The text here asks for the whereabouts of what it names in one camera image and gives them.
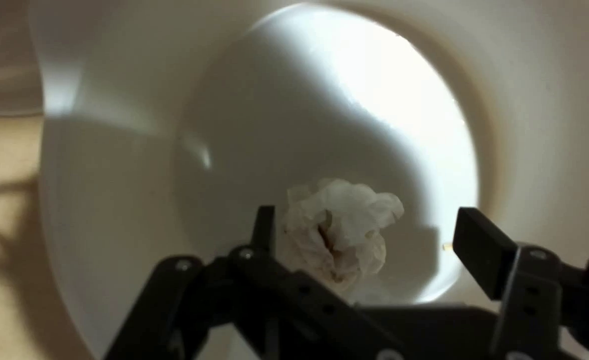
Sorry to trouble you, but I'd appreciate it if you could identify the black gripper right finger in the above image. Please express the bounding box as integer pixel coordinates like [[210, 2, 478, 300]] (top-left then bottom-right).
[[452, 206, 589, 360]]

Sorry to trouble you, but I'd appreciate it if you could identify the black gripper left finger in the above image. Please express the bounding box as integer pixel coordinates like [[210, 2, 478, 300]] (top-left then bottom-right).
[[103, 204, 406, 360]]

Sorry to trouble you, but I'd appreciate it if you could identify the white paper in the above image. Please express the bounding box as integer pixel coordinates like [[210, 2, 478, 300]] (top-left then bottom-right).
[[280, 178, 408, 297]]

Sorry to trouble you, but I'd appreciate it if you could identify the white bowl with handles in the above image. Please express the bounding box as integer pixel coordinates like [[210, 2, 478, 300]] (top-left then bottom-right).
[[27, 0, 589, 360]]

